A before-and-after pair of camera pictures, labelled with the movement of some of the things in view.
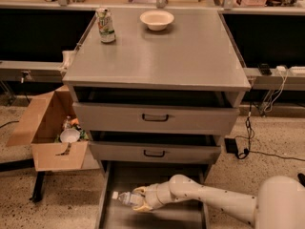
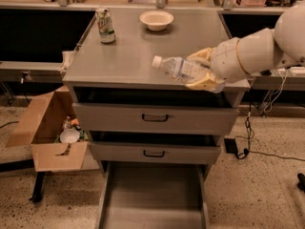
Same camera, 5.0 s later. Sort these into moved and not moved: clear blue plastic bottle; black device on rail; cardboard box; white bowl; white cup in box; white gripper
Moved: white gripper; clear blue plastic bottle
Not moved: white cup in box; black device on rail; white bowl; cardboard box
